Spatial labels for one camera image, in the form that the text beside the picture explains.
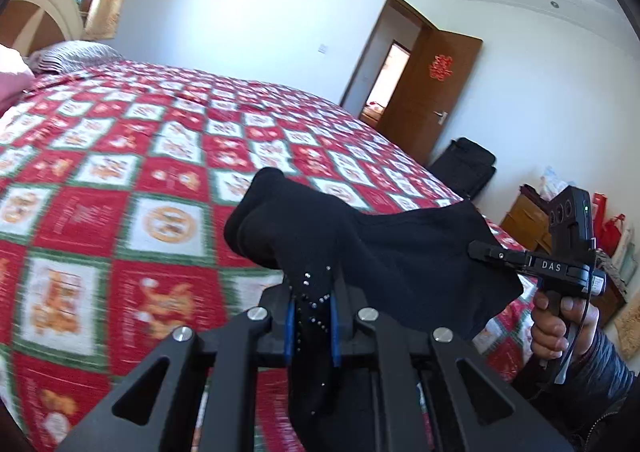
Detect black pants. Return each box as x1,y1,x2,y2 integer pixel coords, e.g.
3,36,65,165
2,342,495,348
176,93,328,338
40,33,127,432
224,168,523,451

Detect person right hand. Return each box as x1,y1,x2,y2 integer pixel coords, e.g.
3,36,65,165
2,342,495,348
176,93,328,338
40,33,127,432
532,290,600,362

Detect wooden bedside cabinet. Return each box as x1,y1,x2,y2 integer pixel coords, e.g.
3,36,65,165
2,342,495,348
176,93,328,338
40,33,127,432
500,184,626,328

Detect red plastic bag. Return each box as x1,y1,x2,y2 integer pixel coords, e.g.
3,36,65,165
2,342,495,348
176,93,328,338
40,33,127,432
592,193,626,257

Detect white clothes pile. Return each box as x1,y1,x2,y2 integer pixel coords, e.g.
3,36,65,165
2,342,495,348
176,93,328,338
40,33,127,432
538,166,570,201

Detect black folding chair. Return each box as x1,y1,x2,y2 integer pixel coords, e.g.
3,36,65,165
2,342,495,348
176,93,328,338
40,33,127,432
427,138,497,201

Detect dark jacket sleeve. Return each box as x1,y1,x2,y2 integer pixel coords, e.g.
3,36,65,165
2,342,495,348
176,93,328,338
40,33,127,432
512,331,639,451

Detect brown wooden door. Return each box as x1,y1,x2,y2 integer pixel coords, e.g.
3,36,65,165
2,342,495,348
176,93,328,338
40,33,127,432
376,26,483,165

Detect red double happiness decal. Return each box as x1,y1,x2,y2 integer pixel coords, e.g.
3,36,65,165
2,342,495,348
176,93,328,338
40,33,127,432
428,54,454,82

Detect red patchwork bedspread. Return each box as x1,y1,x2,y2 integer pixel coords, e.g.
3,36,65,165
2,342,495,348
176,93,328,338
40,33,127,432
0,58,542,452

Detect striped grey pillow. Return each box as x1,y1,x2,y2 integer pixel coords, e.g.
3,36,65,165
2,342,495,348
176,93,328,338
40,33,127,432
26,40,124,74

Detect folded pink quilt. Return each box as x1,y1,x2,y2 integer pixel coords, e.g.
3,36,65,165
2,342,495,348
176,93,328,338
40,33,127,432
0,44,35,114

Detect cream wooden headboard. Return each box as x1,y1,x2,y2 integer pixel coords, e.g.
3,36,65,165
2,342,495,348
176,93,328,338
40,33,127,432
0,0,85,56

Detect silver door handle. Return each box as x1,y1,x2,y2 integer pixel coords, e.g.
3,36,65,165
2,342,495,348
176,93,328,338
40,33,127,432
433,110,449,126

